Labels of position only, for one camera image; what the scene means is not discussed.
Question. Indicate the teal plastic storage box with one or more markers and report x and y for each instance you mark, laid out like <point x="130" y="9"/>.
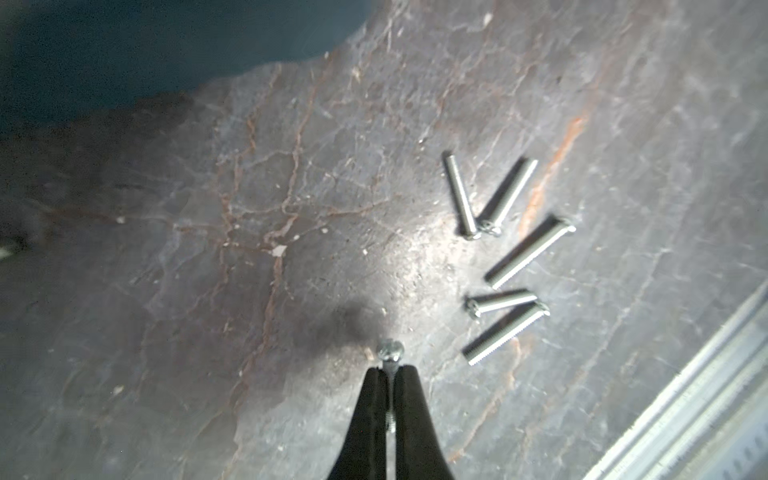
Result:
<point x="64" y="59"/>

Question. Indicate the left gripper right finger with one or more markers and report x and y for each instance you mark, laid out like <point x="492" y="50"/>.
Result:
<point x="418" y="452"/>

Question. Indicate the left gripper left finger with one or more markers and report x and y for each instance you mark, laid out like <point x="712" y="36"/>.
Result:
<point x="363" y="453"/>

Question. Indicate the silver screw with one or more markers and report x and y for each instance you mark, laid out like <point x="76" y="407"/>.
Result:
<point x="529" y="249"/>
<point x="510" y="190"/>
<point x="504" y="330"/>
<point x="10" y="247"/>
<point x="469" y="227"/>
<point x="390" y="352"/>
<point x="478" y="306"/>

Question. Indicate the aluminium front rail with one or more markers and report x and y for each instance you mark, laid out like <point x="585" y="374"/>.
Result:
<point x="710" y="421"/>

